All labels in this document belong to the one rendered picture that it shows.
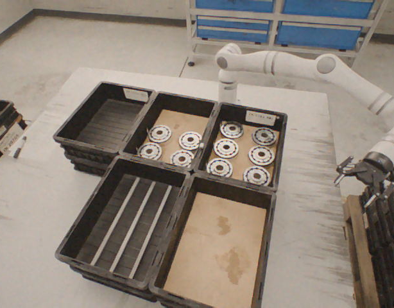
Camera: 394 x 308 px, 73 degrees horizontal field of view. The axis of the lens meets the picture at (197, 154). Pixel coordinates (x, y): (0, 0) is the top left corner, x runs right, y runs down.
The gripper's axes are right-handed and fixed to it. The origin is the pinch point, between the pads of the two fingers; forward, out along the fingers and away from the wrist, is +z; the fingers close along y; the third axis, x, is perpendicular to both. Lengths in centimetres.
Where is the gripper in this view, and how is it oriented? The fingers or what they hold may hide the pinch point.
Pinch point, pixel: (350, 194)
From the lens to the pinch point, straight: 88.6
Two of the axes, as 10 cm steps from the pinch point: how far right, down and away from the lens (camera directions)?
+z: -7.2, 6.7, -2.0
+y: 6.7, 5.8, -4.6
